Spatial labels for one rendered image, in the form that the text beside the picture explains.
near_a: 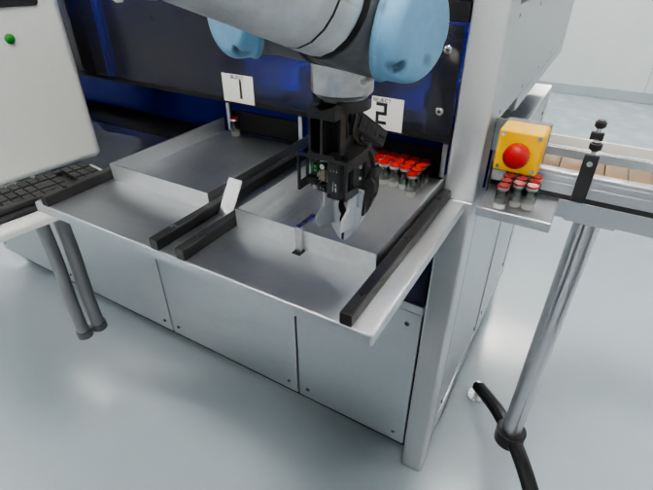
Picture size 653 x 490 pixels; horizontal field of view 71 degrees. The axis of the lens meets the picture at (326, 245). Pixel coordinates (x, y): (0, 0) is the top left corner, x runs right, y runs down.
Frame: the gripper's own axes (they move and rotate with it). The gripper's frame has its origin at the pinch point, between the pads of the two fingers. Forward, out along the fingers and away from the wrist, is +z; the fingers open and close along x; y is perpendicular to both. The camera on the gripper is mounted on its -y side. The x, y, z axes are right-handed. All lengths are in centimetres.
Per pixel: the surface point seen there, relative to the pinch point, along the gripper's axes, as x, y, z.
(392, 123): -4.8, -26.5, -7.5
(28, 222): -68, 12, 13
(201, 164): -43.4, -14.9, 4.9
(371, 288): 7.8, 7.1, 3.0
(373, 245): 2.5, -4.9, 4.8
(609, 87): 36, -487, 80
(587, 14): -2, -487, 17
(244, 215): -18.3, 1.3, 2.3
